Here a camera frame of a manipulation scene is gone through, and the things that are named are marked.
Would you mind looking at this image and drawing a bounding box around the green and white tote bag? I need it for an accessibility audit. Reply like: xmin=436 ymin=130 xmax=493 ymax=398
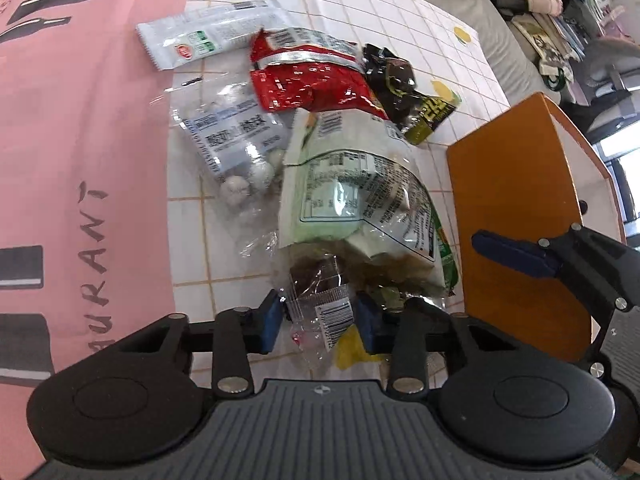
xmin=510 ymin=15 xmax=576 ymax=93

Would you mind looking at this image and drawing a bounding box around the white snack packet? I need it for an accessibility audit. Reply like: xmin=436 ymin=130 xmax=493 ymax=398
xmin=136 ymin=0 xmax=283 ymax=71

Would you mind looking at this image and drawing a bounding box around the small clear snack packet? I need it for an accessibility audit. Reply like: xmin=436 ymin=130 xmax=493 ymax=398
xmin=274 ymin=255 xmax=358 ymax=361

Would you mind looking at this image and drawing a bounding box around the orange storage box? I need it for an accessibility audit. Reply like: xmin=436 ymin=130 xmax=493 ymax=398
xmin=446 ymin=92 xmax=627 ymax=361

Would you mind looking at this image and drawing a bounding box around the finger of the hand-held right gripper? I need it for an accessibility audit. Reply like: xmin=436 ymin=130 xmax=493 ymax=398
xmin=472 ymin=225 xmax=640 ymax=320
xmin=575 ymin=312 xmax=618 ymax=386

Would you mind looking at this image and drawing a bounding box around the clear bag of white candies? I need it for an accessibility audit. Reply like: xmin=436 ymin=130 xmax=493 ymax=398
xmin=170 ymin=77 xmax=291 ymax=221

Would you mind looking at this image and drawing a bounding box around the red snack bag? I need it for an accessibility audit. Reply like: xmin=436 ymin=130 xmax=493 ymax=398
xmin=249 ymin=26 xmax=391 ymax=121

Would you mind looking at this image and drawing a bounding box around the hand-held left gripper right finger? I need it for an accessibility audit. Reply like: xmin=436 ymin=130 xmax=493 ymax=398
xmin=355 ymin=292 xmax=521 ymax=396

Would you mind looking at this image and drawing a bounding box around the pink printed cloth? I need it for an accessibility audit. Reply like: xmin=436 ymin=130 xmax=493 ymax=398
xmin=0 ymin=0 xmax=198 ymax=461

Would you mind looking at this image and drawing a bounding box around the green and clear snack bag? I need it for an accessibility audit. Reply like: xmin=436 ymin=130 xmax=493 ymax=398
xmin=270 ymin=109 xmax=460 ymax=306

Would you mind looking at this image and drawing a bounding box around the grey office chair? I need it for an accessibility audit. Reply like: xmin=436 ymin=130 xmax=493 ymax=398
xmin=570 ymin=37 xmax=640 ymax=146

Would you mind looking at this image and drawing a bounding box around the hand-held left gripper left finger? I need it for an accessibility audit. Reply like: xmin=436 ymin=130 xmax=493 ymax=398
xmin=97 ymin=290 xmax=283 ymax=397

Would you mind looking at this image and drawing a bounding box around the black snack packet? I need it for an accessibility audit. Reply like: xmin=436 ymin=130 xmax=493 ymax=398
xmin=361 ymin=43 xmax=462 ymax=147

